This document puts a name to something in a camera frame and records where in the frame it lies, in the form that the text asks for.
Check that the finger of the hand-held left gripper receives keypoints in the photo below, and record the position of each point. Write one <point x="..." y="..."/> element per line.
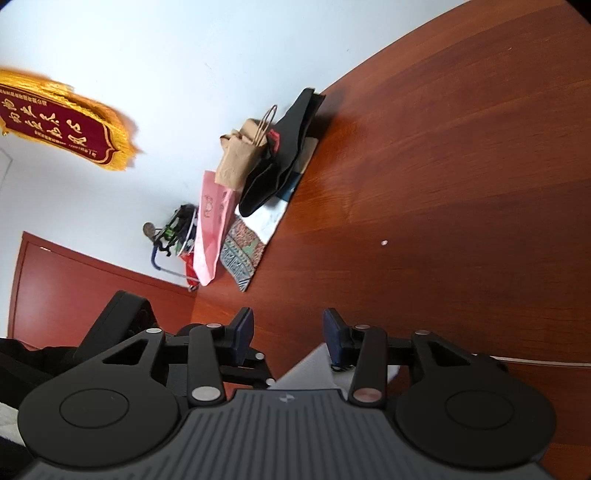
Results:
<point x="254" y="374"/>

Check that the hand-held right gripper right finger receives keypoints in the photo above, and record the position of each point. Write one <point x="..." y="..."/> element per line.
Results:
<point x="332" y="334"/>

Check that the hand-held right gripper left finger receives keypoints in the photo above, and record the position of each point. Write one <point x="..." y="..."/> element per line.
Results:
<point x="244" y="331"/>

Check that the person's left forearm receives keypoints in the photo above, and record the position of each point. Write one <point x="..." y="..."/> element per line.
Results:
<point x="32" y="369"/>

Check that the colourful patterned bag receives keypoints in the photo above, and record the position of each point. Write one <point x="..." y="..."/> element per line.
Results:
<point x="242" y="254"/>

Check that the red bag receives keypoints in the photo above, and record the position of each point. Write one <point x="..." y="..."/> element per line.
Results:
<point x="190" y="272"/>

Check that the pink paper bag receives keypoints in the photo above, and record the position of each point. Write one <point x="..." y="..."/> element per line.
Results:
<point x="210" y="230"/>

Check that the white bag with navy print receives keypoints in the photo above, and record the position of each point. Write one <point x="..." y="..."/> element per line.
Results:
<point x="265" y="212"/>

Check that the brown paper bag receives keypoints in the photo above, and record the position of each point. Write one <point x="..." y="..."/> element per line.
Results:
<point x="240" y="159"/>

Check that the red-brown wooden door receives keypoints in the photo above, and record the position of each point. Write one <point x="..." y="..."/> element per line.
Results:
<point x="83" y="290"/>

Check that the red banner with gold fringe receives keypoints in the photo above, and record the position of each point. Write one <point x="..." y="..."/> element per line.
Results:
<point x="55" y="122"/>

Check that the folding cart with blue frame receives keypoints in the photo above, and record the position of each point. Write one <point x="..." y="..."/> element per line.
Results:
<point x="173" y="230"/>

